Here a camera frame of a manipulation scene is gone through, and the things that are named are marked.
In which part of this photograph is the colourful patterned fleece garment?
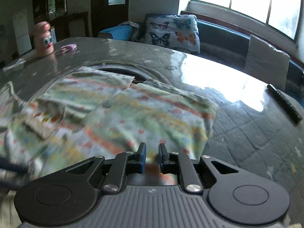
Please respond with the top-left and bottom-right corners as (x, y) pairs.
(1, 67), (217, 180)

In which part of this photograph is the black remote control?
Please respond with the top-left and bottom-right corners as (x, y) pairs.
(267, 84), (302, 126)

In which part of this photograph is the white tissue on table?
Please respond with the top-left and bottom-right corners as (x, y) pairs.
(3, 58), (26, 73)

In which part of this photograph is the pink cartoon bottle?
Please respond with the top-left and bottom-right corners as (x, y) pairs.
(31, 21), (54, 58)

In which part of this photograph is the grey cushion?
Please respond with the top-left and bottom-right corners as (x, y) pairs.
(244, 35), (290, 91)

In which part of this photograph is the round induction cooktop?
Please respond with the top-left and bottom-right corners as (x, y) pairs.
(93, 61), (172, 86)

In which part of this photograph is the small pink object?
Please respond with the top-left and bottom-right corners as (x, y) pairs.
(60, 44), (77, 52)

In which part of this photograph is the blue sofa bench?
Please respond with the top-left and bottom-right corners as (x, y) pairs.
(98, 13), (303, 105)

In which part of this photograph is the white refrigerator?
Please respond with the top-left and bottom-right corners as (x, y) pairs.
(13, 9), (32, 56)

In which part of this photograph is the butterfly print pillow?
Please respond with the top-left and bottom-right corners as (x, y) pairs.
(144, 15), (200, 54)

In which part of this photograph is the dark wooden cabinet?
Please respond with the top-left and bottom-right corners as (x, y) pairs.
(32, 0), (90, 42)

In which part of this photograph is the dark door with glass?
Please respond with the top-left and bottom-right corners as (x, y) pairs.
(91, 0), (129, 37)

